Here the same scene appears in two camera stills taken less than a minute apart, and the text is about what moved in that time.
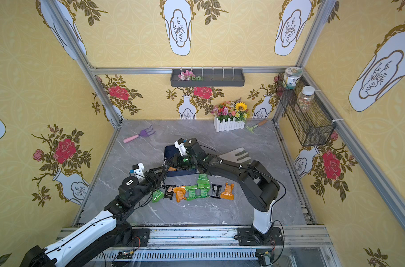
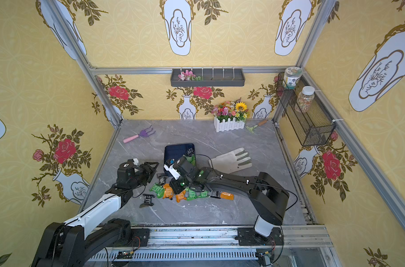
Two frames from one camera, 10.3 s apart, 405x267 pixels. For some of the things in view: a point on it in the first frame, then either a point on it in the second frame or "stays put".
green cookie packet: x=190 y=192 stays put
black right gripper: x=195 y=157 → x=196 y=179
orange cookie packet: x=179 y=192 stays put
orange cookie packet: x=228 y=193 stays put
